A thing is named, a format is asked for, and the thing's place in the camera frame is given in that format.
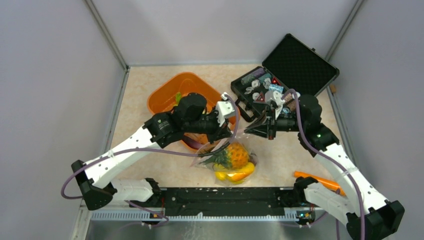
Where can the yellow banana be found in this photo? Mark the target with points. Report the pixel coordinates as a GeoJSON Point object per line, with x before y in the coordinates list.
{"type": "Point", "coordinates": [248, 169]}

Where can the yellow bell pepper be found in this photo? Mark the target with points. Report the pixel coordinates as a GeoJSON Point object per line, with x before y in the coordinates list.
{"type": "Point", "coordinates": [221, 175]}

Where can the orange pineapple toy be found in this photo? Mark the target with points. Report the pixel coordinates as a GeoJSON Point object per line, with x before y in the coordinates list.
{"type": "Point", "coordinates": [233, 157]}

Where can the clear zip top bag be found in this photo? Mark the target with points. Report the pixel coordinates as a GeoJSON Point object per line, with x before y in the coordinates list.
{"type": "Point", "coordinates": [244, 140]}

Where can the orange plastic basket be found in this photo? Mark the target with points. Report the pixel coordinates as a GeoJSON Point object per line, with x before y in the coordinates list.
{"type": "Point", "coordinates": [165, 92]}

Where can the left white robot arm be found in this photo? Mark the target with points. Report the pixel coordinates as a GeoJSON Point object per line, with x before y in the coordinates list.
{"type": "Point", "coordinates": [97, 178]}

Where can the orange carrot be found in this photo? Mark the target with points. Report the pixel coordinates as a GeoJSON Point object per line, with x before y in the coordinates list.
{"type": "Point", "coordinates": [331, 185]}

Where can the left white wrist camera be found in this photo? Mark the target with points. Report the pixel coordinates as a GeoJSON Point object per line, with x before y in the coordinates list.
{"type": "Point", "coordinates": [225, 109]}

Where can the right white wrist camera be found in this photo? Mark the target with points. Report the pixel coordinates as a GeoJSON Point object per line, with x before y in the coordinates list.
{"type": "Point", "coordinates": [275, 99]}

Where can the black open carrying case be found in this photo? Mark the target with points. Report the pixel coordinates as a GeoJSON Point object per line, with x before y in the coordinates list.
{"type": "Point", "coordinates": [291, 65]}

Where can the orange yellow mango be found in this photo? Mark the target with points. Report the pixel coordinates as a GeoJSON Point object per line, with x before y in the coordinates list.
{"type": "Point", "coordinates": [235, 177]}

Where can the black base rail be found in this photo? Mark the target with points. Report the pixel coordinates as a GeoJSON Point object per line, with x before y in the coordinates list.
{"type": "Point", "coordinates": [225, 201]}

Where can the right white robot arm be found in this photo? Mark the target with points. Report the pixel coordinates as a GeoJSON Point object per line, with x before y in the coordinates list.
{"type": "Point", "coordinates": [362, 209]}

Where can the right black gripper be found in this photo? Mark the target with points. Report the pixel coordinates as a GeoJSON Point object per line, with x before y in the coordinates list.
{"type": "Point", "coordinates": [267, 125]}

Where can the purple eggplant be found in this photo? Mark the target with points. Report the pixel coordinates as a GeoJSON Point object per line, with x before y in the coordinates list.
{"type": "Point", "coordinates": [191, 143]}

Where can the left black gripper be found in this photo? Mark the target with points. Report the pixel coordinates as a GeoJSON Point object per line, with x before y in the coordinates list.
{"type": "Point", "coordinates": [219, 132]}

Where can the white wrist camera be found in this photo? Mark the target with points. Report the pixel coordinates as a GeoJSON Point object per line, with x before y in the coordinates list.
{"type": "Point", "coordinates": [275, 99]}
{"type": "Point", "coordinates": [225, 109]}

